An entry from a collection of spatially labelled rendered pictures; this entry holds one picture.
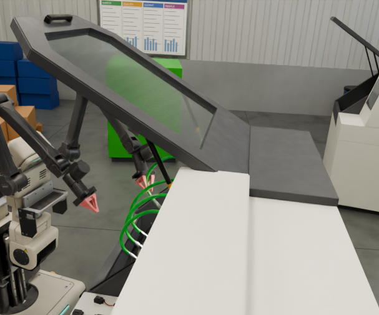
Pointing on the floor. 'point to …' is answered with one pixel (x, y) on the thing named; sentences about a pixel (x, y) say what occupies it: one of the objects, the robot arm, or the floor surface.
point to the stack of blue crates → (19, 74)
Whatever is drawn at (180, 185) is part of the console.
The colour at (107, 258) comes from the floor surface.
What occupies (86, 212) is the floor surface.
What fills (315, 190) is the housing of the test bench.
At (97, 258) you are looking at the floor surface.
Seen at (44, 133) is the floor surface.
